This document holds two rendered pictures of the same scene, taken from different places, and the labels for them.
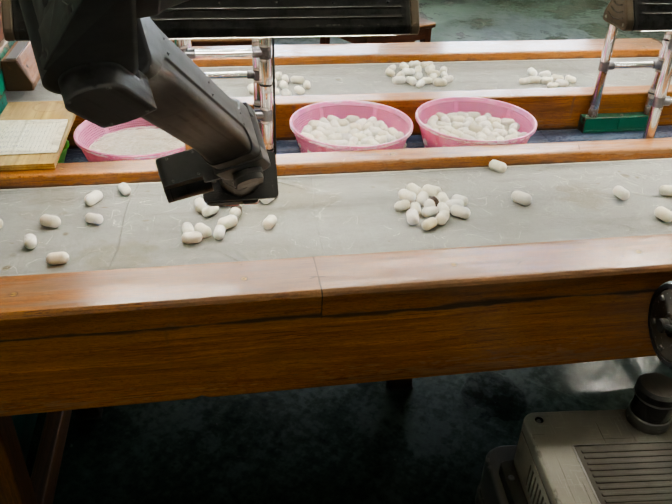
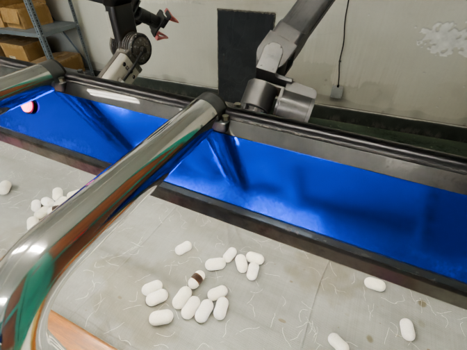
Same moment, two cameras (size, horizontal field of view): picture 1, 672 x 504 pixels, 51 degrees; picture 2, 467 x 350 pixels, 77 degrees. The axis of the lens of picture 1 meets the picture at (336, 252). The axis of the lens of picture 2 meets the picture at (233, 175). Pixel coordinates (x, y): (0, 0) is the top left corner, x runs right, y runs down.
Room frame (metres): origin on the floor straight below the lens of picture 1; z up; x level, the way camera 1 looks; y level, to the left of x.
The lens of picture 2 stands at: (1.24, 0.38, 1.20)
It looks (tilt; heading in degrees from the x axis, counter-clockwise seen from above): 40 degrees down; 215
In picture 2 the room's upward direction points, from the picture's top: straight up
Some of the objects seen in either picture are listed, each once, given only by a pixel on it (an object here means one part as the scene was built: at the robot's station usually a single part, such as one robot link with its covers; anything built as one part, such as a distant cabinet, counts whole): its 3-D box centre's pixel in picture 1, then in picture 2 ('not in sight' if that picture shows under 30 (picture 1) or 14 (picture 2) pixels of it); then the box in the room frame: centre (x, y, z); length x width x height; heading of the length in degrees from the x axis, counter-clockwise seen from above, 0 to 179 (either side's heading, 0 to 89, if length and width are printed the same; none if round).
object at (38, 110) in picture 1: (29, 132); not in sight; (1.32, 0.62, 0.77); 0.33 x 0.15 x 0.01; 10
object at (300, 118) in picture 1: (350, 142); not in sight; (1.43, -0.02, 0.72); 0.27 x 0.27 x 0.10
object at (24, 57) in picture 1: (30, 55); not in sight; (1.64, 0.74, 0.83); 0.30 x 0.06 x 0.07; 10
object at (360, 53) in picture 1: (371, 80); not in sight; (2.00, -0.09, 0.67); 1.81 x 0.12 x 0.19; 100
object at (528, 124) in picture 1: (472, 137); not in sight; (1.48, -0.30, 0.72); 0.27 x 0.27 x 0.10
